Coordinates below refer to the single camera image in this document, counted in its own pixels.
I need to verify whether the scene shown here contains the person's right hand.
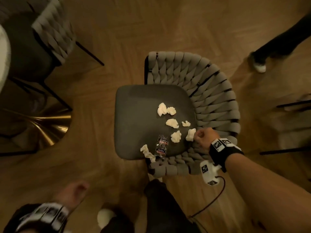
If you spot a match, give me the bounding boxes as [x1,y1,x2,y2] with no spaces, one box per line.
[193,128,220,156]

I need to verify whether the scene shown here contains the person's left hand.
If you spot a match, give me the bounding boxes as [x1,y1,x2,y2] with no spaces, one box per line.
[54,181,90,212]

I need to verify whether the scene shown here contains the person's right forearm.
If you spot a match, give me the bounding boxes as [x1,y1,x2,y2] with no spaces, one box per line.
[225,154,311,233]

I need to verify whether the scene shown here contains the black marker wristband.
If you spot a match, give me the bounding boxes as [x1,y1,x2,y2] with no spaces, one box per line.
[3,202,71,233]
[208,138,244,173]

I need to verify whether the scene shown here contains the person's white shoe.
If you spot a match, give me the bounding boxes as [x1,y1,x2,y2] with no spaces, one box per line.
[148,173,163,183]
[253,54,267,73]
[97,208,117,230]

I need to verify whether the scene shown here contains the person's black trouser leg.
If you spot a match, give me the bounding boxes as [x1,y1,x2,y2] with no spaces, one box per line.
[100,208,135,233]
[143,179,202,233]

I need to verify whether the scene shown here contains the long crumpled white tissue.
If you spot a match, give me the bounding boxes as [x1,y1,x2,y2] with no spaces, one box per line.
[140,144,156,163]

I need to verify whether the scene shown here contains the grey woven chair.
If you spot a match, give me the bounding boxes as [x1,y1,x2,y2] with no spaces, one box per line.
[114,51,241,178]
[0,0,105,112]

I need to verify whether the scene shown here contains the gold table base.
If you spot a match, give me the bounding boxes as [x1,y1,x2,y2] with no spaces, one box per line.
[0,108,72,151]

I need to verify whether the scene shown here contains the black chair legs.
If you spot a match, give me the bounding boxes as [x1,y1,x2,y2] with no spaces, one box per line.
[259,94,311,156]

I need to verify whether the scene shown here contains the white round table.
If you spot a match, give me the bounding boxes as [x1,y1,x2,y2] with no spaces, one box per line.
[0,24,12,93]

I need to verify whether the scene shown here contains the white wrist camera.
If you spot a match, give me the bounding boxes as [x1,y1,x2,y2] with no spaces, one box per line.
[199,160,223,186]

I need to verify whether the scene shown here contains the dark camera cable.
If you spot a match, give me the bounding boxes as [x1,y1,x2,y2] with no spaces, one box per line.
[187,176,226,219]

